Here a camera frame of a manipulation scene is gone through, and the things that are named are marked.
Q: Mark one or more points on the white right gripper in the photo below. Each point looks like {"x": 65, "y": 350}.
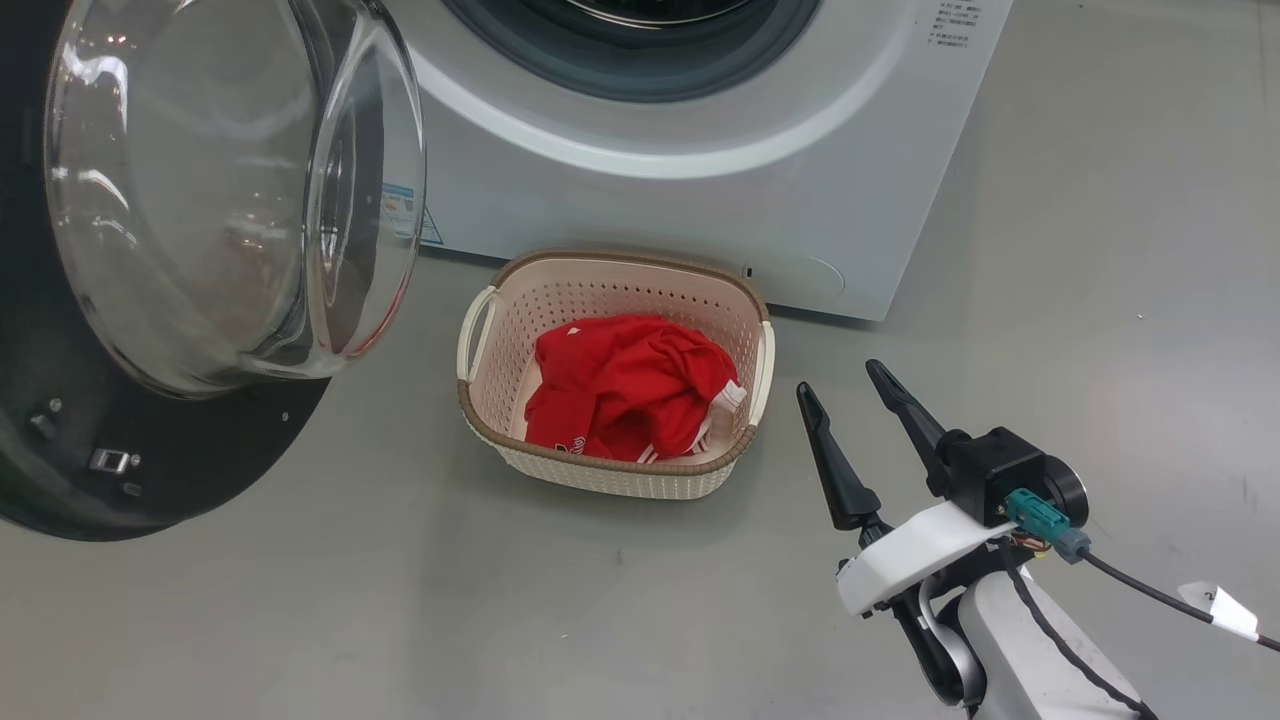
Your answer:
{"x": 910, "y": 555}

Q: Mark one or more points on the red and white garment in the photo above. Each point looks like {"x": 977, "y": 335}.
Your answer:
{"x": 630, "y": 385}

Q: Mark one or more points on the black round glass washer door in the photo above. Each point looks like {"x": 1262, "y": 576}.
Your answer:
{"x": 200, "y": 200}

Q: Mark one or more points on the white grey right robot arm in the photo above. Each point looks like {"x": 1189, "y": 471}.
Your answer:
{"x": 1020, "y": 660}

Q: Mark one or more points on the cream perforated laundry basket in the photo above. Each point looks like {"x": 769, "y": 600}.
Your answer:
{"x": 600, "y": 475}

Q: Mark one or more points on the white front-load washing machine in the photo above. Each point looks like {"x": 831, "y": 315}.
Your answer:
{"x": 850, "y": 150}

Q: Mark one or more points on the blue energy label sticker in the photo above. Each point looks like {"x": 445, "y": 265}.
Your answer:
{"x": 400, "y": 210}

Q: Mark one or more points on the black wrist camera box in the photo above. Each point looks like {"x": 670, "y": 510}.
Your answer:
{"x": 1000, "y": 465}

